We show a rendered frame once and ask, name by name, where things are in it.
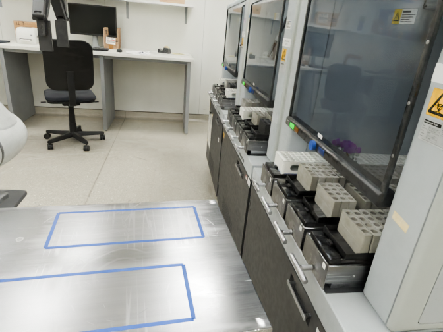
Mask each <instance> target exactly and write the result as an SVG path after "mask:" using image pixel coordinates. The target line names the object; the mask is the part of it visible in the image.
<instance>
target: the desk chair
mask: <svg viewBox="0 0 443 332"><path fill-rule="evenodd" d="M42 55H43V61H44V72H45V81H46V84H47V86H48V87H49V88H51V89H46V90H44V96H45V100H46V101H41V102H40V103H50V104H62V105H63V106H68V107H69V130H46V133H45V134H44V138H45V139H49V138H51V134H60V136H58V137H55V138H52V139H50V140H48V141H47V143H48V144H47V148H48V149H49V150H50V148H51V149H53V144H52V143H54V142H58V141H61V140H65V139H67V138H72V137H73V138H75V139H77V140H78V141H80V142H82V143H83V144H85V145H84V147H83V149H84V151H86V150H87V151H90V146H89V145H88V141H87V140H86V139H85V138H83V137H82V136H89V135H100V140H102V139H104V140H105V134H104V131H82V129H81V126H80V125H78V126H76V119H75V113H74V107H75V106H79V105H80V104H81V103H98V101H95V100H96V96H95V94H94V93H93V92H92V90H90V88H92V86H93V85H94V62H93V50H92V46H91V45H90V44H89V43H88V42H87V41H83V40H69V47H58V46H57V39H53V51H52V52H51V51H42Z"/></svg>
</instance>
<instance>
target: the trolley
mask: <svg viewBox="0 0 443 332"><path fill-rule="evenodd" d="M0 332H272V325H271V323H270V320H269V319H268V316H267V314H266V312H265V310H264V307H263V305H262V303H261V301H260V299H259V296H258V294H257V292H256V289H255V287H254V285H253V283H252V280H251V278H250V276H249V273H248V271H247V269H246V267H245V265H244V262H243V260H242V258H241V255H240V253H239V251H238V249H237V247H236V244H235V242H234V239H233V237H232V236H231V233H230V231H229V228H228V226H227V224H226V222H225V219H224V218H223V215H222V213H221V210H220V208H219V206H218V203H217V201H216V200H215V199H214V200H183V201H166V202H135V203H119V204H88V205H71V206H40V207H8V208H0Z"/></svg>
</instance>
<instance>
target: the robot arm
mask: <svg viewBox="0 0 443 332"><path fill-rule="evenodd" d="M50 5H52V7H53V11H54V13H55V17H56V20H55V31H56V38H57V46H58V47H69V37H68V29H67V21H69V20H70V18H69V16H68V12H67V7H66V3H65V0H32V20H36V24H37V31H38V41H39V47H40V51H51V52H52V51H53V39H52V33H51V21H50V20H48V17H49V9H50ZM27 138H28V132H27V129H26V126H25V124H24V123H23V122H22V121H21V120H20V119H19V118H18V117H17V116H16V115H14V114H12V113H11V112H10V111H9V110H7V109H6V108H5V107H4V106H3V105H2V104H1V102H0V167H1V166H2V165H4V164H6V163H8V162H9V161H10V160H12V159H13V158H14V157H15V156H17V155H18V154H19V153H20V152H21V150H22V149H23V147H24V146H25V144H26V141H27ZM8 197H9V193H8V192H5V191H2V192H0V203H1V202H2V201H4V200H6V199H7V198H8Z"/></svg>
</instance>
